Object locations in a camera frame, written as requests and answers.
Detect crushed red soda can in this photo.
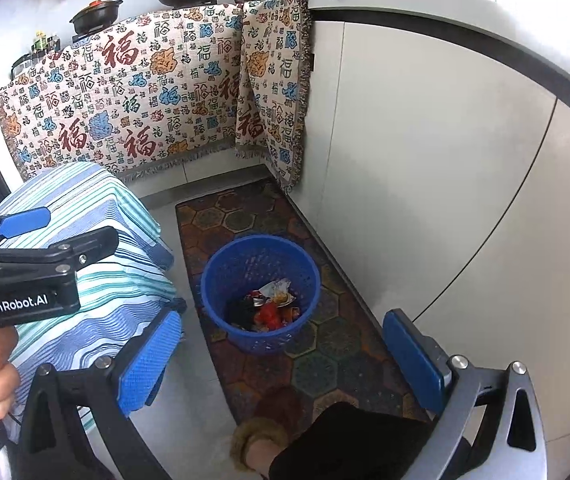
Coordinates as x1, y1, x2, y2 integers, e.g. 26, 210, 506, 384
252, 305, 284, 331

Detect printed blanket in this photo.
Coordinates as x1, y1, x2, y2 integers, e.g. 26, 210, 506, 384
234, 0, 314, 195
0, 2, 246, 183

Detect striped tablecloth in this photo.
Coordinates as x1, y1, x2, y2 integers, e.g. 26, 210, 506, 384
0, 161, 188, 441

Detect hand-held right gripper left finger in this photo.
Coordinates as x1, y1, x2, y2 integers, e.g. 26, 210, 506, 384
17, 308, 183, 480

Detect white base cabinets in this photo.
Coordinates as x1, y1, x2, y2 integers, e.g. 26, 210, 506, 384
305, 0, 570, 480

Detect blue plastic basket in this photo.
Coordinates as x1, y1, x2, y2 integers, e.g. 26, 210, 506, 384
200, 234, 322, 357

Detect person's leg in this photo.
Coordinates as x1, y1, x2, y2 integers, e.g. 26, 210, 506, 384
245, 402, 471, 480

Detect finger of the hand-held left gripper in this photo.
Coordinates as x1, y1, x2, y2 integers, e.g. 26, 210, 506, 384
0, 226, 119, 273
0, 206, 50, 253

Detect black clay pot orange lid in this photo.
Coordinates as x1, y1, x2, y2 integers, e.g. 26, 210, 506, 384
69, 0, 123, 36

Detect yellow snack wrapper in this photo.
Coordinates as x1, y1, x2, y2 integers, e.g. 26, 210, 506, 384
260, 280, 296, 306

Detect tan fuzzy slipper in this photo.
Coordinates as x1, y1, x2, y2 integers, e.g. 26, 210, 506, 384
230, 417, 291, 466

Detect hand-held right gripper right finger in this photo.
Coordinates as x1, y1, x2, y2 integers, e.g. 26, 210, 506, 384
382, 309, 548, 480

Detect hexagon pattern floor mat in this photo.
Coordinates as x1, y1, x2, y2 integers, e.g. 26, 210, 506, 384
175, 177, 436, 428

